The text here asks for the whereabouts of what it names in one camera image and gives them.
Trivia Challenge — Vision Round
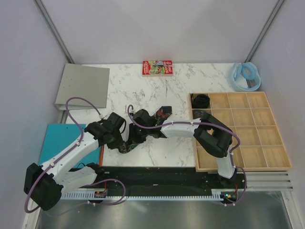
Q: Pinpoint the floral navy necktie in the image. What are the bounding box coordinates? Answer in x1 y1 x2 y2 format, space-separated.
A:
118 106 172 154

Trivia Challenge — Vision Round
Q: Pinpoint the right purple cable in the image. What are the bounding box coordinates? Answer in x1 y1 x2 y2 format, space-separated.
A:
127 104 248 208

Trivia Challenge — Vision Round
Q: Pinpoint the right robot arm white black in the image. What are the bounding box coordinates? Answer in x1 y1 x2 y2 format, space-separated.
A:
127 105 241 188

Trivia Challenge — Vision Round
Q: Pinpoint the teal book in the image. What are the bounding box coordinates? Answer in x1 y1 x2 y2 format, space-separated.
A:
39 124 103 168

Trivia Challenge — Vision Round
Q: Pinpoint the red illustrated book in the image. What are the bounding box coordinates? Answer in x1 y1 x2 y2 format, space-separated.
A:
142 60 173 76

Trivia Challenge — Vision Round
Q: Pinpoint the rolled dark patterned tie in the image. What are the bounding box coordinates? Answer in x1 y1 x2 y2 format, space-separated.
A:
192 109 211 119

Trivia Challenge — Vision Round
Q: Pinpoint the grey ring binder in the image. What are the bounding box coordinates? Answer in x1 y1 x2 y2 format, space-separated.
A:
55 63 110 110

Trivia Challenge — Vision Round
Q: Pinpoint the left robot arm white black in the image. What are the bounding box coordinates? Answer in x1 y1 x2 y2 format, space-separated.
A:
24 113 126 211

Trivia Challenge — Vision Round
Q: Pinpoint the white slotted cable duct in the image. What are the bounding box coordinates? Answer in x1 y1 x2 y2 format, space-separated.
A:
61 189 237 201

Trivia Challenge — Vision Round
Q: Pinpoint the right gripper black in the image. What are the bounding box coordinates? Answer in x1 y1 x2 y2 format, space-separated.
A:
126 123 149 147

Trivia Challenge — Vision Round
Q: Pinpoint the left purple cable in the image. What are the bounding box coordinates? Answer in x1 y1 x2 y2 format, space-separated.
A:
25 96 126 213

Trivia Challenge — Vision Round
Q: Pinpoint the rolled black tie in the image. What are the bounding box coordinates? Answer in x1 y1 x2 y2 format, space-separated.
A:
191 94 210 109

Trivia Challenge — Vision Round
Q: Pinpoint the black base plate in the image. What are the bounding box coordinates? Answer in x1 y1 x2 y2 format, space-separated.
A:
94 167 246 196

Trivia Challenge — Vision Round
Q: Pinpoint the purple cable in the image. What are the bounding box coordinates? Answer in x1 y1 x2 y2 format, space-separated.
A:
25 96 126 213
127 104 248 208

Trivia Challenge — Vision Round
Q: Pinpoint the wooden compartment tray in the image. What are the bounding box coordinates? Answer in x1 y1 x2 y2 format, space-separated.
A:
189 92 292 172

